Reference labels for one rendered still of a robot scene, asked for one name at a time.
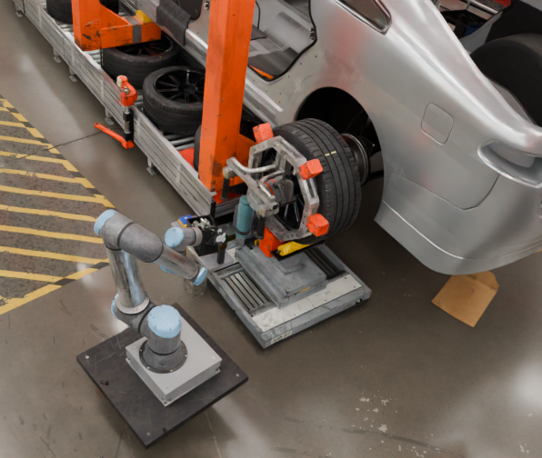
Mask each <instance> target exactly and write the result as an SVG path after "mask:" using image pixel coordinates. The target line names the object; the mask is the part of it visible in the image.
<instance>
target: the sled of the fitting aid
mask: <svg viewBox="0 0 542 458"><path fill-rule="evenodd" d="M259 244H260V240H259V239H256V240H255V241H254V242H252V243H250V244H245V245H243V246H240V247H237V248H236V252H235V258H236V259H237V261H238V262H239V263H241V264H242V266H243V267H244V268H245V269H246V270H247V272H248V273H249V274H250V275H251V276H252V277H253V279H254V280H255V281H256V282H257V283H258V285H259V286H260V287H261V288H262V289H263V290H264V291H265V293H266V294H267V295H268V296H269V297H270V299H271V300H272V301H273V302H274V303H275V304H276V306H277V307H278V308H279V309H281V308H283V307H286V306H288V305H290V304H293V303H295V302H297V301H299V300H301V299H304V298H306V297H308V296H309V295H311V294H315V293H317V292H319V291H322V290H324V289H326V285H327V282H328V280H327V279H326V280H325V281H323V282H321V283H319V284H315V285H313V286H311V287H308V288H306V289H305V290H303V291H300V292H298V293H296V294H292V295H290V296H288V297H285V296H284V295H283V294H282V293H281V291H280V290H279V289H278V288H277V287H276V286H275V284H274V283H273V282H272V281H271V280H270V279H269V278H268V277H267V275H266V274H265V273H264V272H263V271H262V270H261V268H260V267H259V266H258V265H257V264H256V263H255V262H254V260H253V259H252V258H251V257H250V256H249V251H250V250H252V249H255V248H257V247H259Z"/></svg>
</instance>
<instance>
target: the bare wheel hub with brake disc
mask: <svg viewBox="0 0 542 458"><path fill-rule="evenodd" d="M341 136H342V137H343V139H344V140H345V141H346V143H347V145H348V147H349V149H350V150H351V153H352V154H353V157H354V158H355V162H356V166H357V170H358V172H359V177H360V183H361V184H363V183H364V181H365V180H366V177H367V174H368V161H367V156H366V151H365V149H364V147H363V145H361V144H360V142H359V141H358V140H357V139H356V138H355V137H354V136H353V135H351V134H341Z"/></svg>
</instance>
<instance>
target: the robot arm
mask: <svg viewBox="0 0 542 458"><path fill-rule="evenodd" d="M94 231H95V233H96V234H97V235H100V236H101V237H102V239H103V242H104V245H105V249H106V252H107V256H108V259H109V263H110V265H111V269H112V273H113V276H114V279H115V285H116V289H117V292H118V294H117V295H116V296H115V300H114V301H113V302H112V305H111V311H112V314H113V315H114V316H115V317H116V318H117V319H118V320H120V321H122V322H123V323H125V324H127V325H128V326H130V327H131V328H133V329H134V330H136V331H137V332H139V333H140V334H142V335H143V336H144V337H146V338H147V342H146V345H145V347H144V351H143V356H144V359H145V361H146V363H147V364H148V365H149V366H151V367H153V368H155V369H158V370H168V369H171V368H174V367H176V366H177V365H178V364H180V362H181V361H182V359H183V356H184V348H183V345H182V344H181V342H180V337H181V327H182V322H181V316H180V314H179V312H178V311H177V310H176V309H175V308H174V307H172V306H169V305H161V306H158V305H156V304H154V303H153V302H151V301H150V298H149V294H148V292H147V290H146V289H144V288H143V285H142V281H141V277H140V273H139V268H138V264H137V260H136V258H137V259H139V260H141V261H143V262H145V263H155V264H158V265H160V267H161V268H162V269H163V270H164V271H165V272H168V273H170V274H178V275H180V276H182V277H183V278H185V279H186V280H188V281H190V282H191V283H193V284H195V285H199V284H201V283H202V282H203V281H204V279H205V277H206V273H207V270H206V269H205V267H203V266H201V265H200V264H197V263H196V262H194V261H192V260H191V259H189V258H187V257H186V256H184V255H183V253H184V251H185V249H186V246H195V247H196V253H197V254H199V255H200V256H201V255H203V254H204V253H205V244H208V245H213V246H214V245H216V246H218V245H220V244H221V243H223V242H224V241H225V239H226V238H225V236H226V233H223V234H222V235H221V232H222V229H218V230H216V227H215V226H214V225H212V224H206V225H205V227H204V228H203V227H202V226H199V227H198V228H197V227H173V228H170V229H168V230H167V232H166V235H165V241H166V245H165V244H163V241H162V240H161V238H160V237H159V236H157V235H155V234H153V233H152V232H150V231H148V230H147V229H145V228H144V227H143V226H141V225H139V224H137V223H135V222H133V221H132V220H130V219H128V218H127V217H125V216H123V215H122V214H120V213H119V212H117V211H115V210H112V209H111V210H107V211H105V212H103V213H102V214H101V215H100V216H99V217H98V219H97V220H96V222H95V226H94Z"/></svg>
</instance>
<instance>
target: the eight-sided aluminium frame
mask: <svg viewBox="0 0 542 458"><path fill-rule="evenodd" d="M272 147H273V148H275V149H276V150H277V151H278V152H279V153H280V154H281V155H282V156H283V157H285V159H286V160H287V161H288V162H289V163H290V164H291V165H293V166H294V168H295V172H296V177H297V180H298V182H299V185H300V188H301V192H302V195H303V197H304V200H305V207H304V211H303V215H302V219H301V224H300V227H299V229H298V230H293V231H287V229H286V228H285V227H284V226H283V225H282V224H281V223H280V222H279V221H278V220H277V219H276V218H275V217H274V216H273V215H269V216H268V217H267V218H266V227H267V228H268V229H269V230H270V231H271V232H272V233H273V234H274V235H275V236H276V237H277V239H278V240H279V241H280V242H284V241H288V240H294V239H301V238H304V237H306V236H309V235H311V234H312V233H311V232H310V231H309V230H308V229H307V228H306V222H307V218H308V216H311V215H314V214H316V213H317V209H318V206H319V198H318V195H317V192H316V188H315V185H314V182H313V179H312V178H309V179H306V180H303V178H302V176H301V174H300V172H299V170H298V167H299V166H301V165H302V164H304V163H305V162H306V159H305V157H304V156H303V155H301V154H300V153H299V152H298V151H297V150H296V149H295V148H294V147H293V146H292V145H290V144H289V143H288V142H287V141H286V140H285V139H284V138H283V137H281V136H276V137H273V138H269V139H267V140H265V141H264V142H262V143H260V144H256V145H253V146H252V147H250V151H249V159H248V166H247V168H259V167H260V166H261V161H262V154H263V151H265V150H267V149H269V148H272ZM247 174H248V175H249V176H250V177H251V178H252V179H253V180H254V181H255V182H256V183H257V184H258V182H259V173H257V174H249V173H247Z"/></svg>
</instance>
